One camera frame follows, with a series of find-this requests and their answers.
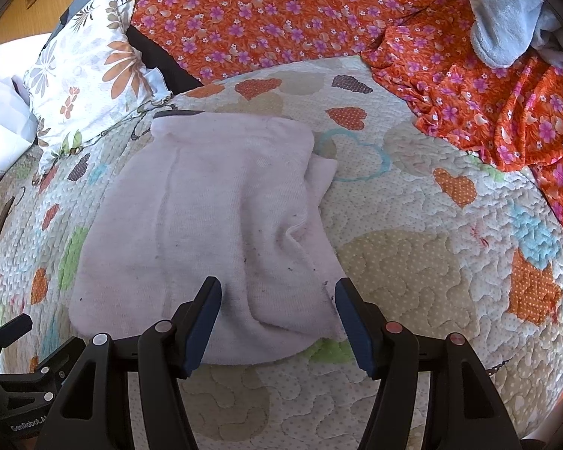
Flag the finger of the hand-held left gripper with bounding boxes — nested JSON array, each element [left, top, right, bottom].
[[0, 336, 88, 399], [0, 313, 34, 373]]

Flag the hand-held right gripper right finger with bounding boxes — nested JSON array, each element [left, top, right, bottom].
[[334, 277, 522, 450]]

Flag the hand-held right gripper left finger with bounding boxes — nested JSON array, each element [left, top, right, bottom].
[[35, 276, 223, 450]]

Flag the heart print quilt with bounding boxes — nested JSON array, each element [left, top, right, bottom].
[[0, 55, 563, 450]]

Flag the white paper bags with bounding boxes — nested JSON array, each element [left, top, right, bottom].
[[0, 47, 40, 183]]

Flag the black cloth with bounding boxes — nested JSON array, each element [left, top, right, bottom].
[[126, 25, 205, 95]]

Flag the white floral pillow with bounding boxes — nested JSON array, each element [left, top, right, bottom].
[[23, 0, 174, 161]]

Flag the orange floral bed sheet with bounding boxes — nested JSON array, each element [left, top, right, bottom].
[[129, 0, 563, 255]]

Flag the blue grey cloth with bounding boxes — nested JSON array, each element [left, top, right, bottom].
[[57, 0, 100, 30]]

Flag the light blue fleece cloth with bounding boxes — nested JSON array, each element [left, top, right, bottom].
[[466, 0, 545, 69]]

